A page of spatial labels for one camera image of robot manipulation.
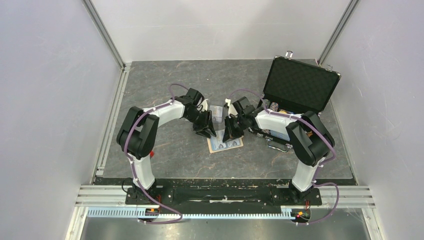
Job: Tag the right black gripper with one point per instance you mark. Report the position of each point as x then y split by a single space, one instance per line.
235 134

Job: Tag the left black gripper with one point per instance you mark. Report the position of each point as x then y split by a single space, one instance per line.
206 122

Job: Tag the tan leather card holder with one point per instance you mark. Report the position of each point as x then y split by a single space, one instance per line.
215 143

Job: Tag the clear acrylic card stand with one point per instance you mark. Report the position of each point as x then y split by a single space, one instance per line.
219 103

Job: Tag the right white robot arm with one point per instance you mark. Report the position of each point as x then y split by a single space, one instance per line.
305 133

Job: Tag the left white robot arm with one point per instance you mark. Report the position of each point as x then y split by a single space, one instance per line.
137 134

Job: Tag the black poker chip case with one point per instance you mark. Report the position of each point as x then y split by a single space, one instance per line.
298 87

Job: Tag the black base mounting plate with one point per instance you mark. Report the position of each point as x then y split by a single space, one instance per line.
177 195

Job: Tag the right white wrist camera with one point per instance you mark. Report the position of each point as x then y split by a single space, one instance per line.
230 108

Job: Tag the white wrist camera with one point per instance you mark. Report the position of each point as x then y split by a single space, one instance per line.
204 105
230 108

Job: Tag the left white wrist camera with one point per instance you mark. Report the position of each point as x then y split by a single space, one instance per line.
204 105

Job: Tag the aluminium front frame rail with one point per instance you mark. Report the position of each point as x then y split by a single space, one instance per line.
346 213

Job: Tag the left aluminium corner post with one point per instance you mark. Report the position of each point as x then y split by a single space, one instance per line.
97 20

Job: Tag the aluminium corner post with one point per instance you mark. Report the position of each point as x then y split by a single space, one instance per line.
97 20
348 12

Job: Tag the right aluminium corner post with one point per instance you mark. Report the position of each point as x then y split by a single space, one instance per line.
348 12

